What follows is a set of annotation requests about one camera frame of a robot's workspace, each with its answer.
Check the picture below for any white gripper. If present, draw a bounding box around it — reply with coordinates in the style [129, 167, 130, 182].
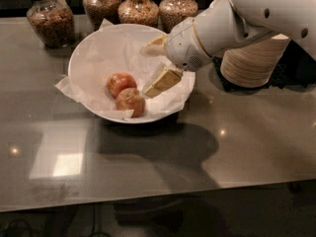
[140, 17, 212, 99]

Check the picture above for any red apple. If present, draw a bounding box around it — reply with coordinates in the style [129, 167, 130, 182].
[107, 72, 137, 99]
[116, 88, 145, 118]

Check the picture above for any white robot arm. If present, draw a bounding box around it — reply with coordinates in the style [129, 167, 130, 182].
[140, 0, 316, 98]

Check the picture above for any white bowl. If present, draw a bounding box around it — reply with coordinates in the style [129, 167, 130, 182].
[67, 23, 197, 124]

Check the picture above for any front paper bowl stack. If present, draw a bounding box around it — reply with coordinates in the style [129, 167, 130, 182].
[220, 35, 290, 88]

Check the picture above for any white paper liner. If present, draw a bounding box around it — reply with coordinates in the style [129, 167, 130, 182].
[54, 19, 196, 120]

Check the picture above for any glass jar light cereal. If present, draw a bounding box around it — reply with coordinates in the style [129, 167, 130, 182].
[159, 0, 198, 33]

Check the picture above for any glass jar colourful cereal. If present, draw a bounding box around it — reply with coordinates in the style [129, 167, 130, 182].
[118, 0, 159, 28]

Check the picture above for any glass jar brown cereal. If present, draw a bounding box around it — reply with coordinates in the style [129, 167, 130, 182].
[83, 0, 121, 31]

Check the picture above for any glass jar dark cereal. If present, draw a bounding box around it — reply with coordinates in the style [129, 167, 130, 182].
[27, 0, 75, 48]

